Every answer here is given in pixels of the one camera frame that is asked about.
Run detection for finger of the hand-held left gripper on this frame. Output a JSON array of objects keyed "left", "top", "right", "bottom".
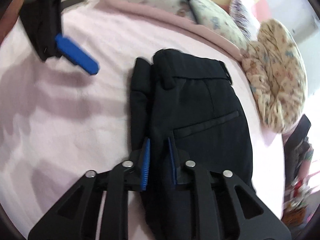
[{"left": 54, "top": 33, "right": 100, "bottom": 76}]

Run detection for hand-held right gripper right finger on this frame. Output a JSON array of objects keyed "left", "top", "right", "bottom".
[{"left": 167, "top": 136, "right": 293, "bottom": 240}]

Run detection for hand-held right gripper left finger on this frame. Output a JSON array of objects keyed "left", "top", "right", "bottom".
[{"left": 27, "top": 137, "right": 152, "bottom": 240}]

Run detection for black pants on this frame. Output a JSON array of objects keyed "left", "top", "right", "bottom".
[{"left": 129, "top": 48, "right": 258, "bottom": 240}]

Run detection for pink bed sheet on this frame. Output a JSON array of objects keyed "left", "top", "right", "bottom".
[{"left": 0, "top": 0, "right": 285, "bottom": 238}]

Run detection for pile of dark clothes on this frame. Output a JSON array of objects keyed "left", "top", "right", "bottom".
[{"left": 283, "top": 114, "right": 313, "bottom": 181}]

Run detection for colourful clutter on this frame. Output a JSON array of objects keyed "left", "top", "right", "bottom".
[{"left": 284, "top": 175, "right": 316, "bottom": 222}]

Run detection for rolled bear print quilt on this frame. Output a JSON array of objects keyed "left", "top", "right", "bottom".
[{"left": 241, "top": 18, "right": 308, "bottom": 133}]

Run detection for bear print pillow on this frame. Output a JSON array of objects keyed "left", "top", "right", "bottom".
[{"left": 107, "top": 0, "right": 248, "bottom": 52}]

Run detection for purple floral pillow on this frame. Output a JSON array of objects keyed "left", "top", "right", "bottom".
[{"left": 228, "top": 0, "right": 258, "bottom": 41}]

